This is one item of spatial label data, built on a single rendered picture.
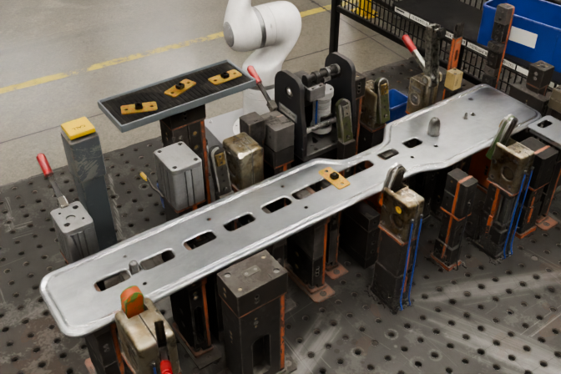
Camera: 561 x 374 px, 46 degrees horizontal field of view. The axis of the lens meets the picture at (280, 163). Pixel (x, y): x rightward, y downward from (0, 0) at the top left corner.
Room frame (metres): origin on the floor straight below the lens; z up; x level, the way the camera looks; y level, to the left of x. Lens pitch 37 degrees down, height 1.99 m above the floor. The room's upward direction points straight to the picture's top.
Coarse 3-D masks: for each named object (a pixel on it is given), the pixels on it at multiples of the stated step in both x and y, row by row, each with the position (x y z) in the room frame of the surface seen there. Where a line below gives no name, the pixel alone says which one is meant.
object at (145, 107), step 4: (132, 104) 1.34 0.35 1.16; (136, 104) 1.33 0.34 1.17; (140, 104) 1.33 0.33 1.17; (144, 104) 1.34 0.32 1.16; (148, 104) 1.34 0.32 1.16; (152, 104) 1.34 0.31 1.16; (156, 104) 1.34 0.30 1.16; (124, 108) 1.33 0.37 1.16; (128, 108) 1.33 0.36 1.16; (132, 108) 1.33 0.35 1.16; (136, 108) 1.32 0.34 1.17; (140, 108) 1.32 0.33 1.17; (144, 108) 1.33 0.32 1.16; (148, 108) 1.33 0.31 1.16; (152, 108) 1.33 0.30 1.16; (156, 108) 1.33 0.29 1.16; (124, 112) 1.31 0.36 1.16; (128, 112) 1.31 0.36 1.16; (132, 112) 1.31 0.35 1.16; (136, 112) 1.31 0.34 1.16; (140, 112) 1.31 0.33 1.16
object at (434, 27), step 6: (432, 24) 1.67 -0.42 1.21; (438, 24) 1.67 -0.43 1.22; (426, 30) 1.66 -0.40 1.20; (432, 30) 1.65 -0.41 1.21; (438, 30) 1.64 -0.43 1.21; (444, 30) 1.64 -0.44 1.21; (426, 36) 1.66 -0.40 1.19; (432, 36) 1.65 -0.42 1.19; (438, 36) 1.63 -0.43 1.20; (444, 36) 1.64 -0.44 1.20; (426, 42) 1.66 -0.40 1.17; (432, 42) 1.66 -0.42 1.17; (438, 42) 1.66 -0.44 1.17; (426, 48) 1.65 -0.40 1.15; (432, 48) 1.66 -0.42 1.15; (438, 48) 1.66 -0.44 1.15; (426, 54) 1.65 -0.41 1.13; (432, 54) 1.66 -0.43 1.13; (438, 54) 1.65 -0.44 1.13; (426, 60) 1.65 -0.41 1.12; (432, 60) 1.65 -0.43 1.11; (438, 60) 1.65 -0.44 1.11; (426, 66) 1.65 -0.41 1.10; (432, 66) 1.65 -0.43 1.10; (438, 66) 1.65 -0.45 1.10; (426, 72) 1.64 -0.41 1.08; (432, 72) 1.66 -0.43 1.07; (438, 72) 1.65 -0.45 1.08; (438, 78) 1.65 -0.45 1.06
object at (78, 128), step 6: (72, 120) 1.28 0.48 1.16; (78, 120) 1.28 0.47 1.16; (84, 120) 1.28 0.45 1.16; (66, 126) 1.25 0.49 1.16; (72, 126) 1.25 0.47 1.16; (78, 126) 1.25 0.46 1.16; (84, 126) 1.25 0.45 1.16; (90, 126) 1.25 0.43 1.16; (66, 132) 1.23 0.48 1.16; (72, 132) 1.23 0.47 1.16; (78, 132) 1.23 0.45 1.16; (84, 132) 1.23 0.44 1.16; (90, 132) 1.24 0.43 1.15; (72, 138) 1.22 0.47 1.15
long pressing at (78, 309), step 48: (480, 96) 1.65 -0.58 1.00; (384, 144) 1.40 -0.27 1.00; (432, 144) 1.41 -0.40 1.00; (480, 144) 1.41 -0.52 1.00; (240, 192) 1.21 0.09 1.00; (288, 192) 1.21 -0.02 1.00; (336, 192) 1.21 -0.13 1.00; (144, 240) 1.04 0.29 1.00; (240, 240) 1.04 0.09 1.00; (48, 288) 0.91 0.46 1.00; (144, 288) 0.91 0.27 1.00
